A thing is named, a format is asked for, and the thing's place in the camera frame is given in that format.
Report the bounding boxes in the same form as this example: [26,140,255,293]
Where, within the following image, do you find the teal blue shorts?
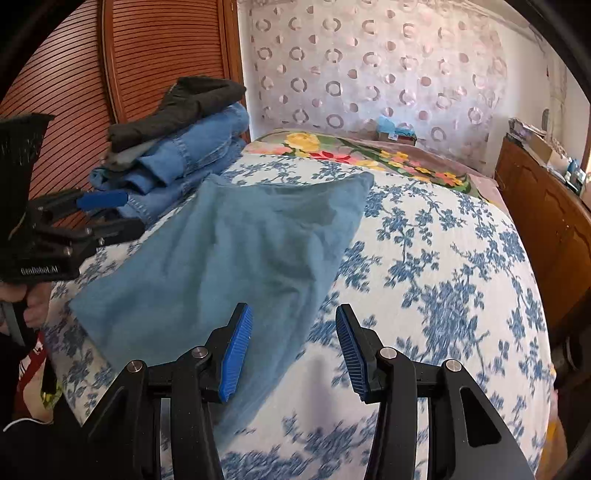
[70,172,374,447]

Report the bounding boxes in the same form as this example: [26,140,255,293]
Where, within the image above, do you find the person's left hand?
[0,282,52,329]

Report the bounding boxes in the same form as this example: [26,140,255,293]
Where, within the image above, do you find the grey folded garment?
[102,138,160,171]

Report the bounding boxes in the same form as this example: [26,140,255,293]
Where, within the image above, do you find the lower folded blue jeans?
[90,137,245,226]

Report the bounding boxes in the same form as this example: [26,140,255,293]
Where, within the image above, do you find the folded blue jeans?
[90,137,245,226]
[113,103,249,184]

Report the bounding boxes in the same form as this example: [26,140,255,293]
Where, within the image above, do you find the upper folded blue jeans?
[113,103,249,184]

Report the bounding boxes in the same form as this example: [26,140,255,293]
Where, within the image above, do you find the white blue floral bedsheet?
[43,154,558,480]

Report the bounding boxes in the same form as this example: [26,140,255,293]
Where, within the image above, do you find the brown louvered wardrobe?
[1,1,242,197]

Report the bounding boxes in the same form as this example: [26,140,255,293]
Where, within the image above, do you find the black folded garment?
[107,76,246,153]

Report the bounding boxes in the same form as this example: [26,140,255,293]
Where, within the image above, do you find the brown wooden sideboard cabinet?
[493,135,591,333]

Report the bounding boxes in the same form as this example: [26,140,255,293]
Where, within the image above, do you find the blue tissue box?
[377,116,417,146]

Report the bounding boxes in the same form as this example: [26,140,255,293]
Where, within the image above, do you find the cardboard box on cabinet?
[526,135,561,169]

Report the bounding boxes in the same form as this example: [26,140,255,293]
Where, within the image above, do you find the stack of papers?
[508,117,546,142]

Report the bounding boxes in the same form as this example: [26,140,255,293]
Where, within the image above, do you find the white pink circle curtain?
[238,1,507,170]

